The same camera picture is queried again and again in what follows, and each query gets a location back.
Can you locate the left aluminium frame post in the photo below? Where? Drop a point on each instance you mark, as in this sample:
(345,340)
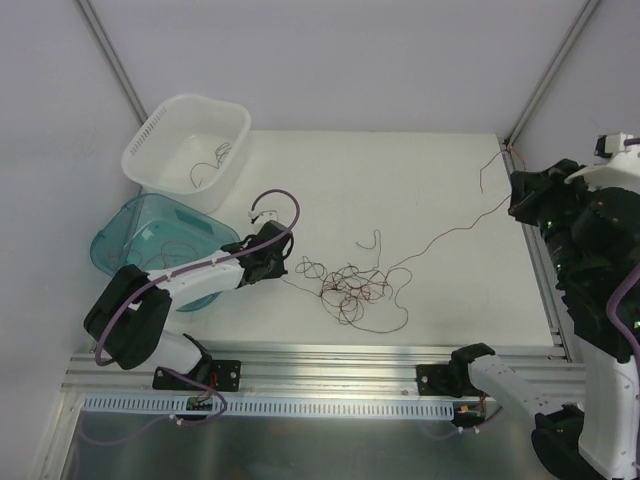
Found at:
(105,45)

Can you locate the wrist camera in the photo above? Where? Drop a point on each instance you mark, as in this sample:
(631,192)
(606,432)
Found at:
(619,166)
(262,216)

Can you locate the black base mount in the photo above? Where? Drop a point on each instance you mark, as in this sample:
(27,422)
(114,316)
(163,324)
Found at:
(438,380)
(221,375)

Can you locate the aluminium rail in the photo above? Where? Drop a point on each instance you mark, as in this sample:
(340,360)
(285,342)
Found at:
(378,371)

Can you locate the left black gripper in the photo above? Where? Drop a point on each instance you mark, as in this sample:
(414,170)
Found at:
(273,265)

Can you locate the aluminium frame post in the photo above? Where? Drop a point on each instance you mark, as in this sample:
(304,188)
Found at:
(105,45)
(554,67)

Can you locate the white plastic basket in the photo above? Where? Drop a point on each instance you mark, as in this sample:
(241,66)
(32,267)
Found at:
(191,149)

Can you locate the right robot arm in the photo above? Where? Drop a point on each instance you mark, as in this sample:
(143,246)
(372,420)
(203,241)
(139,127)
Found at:
(592,237)

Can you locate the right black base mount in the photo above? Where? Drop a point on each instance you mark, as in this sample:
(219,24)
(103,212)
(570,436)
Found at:
(438,380)

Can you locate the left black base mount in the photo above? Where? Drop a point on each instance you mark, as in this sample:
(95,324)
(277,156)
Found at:
(221,375)

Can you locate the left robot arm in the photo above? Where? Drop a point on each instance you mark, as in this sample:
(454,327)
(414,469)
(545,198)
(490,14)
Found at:
(128,321)

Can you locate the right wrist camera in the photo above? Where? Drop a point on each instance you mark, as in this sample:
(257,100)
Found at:
(619,166)

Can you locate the right aluminium frame post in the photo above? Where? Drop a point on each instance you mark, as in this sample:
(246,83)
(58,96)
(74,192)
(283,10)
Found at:
(554,67)

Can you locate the teal transparent plastic bin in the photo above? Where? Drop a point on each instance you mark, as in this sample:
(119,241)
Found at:
(153,235)

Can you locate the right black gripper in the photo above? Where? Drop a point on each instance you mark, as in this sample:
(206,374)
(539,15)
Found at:
(523,198)

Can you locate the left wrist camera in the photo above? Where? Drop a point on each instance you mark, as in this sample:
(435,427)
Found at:
(262,216)

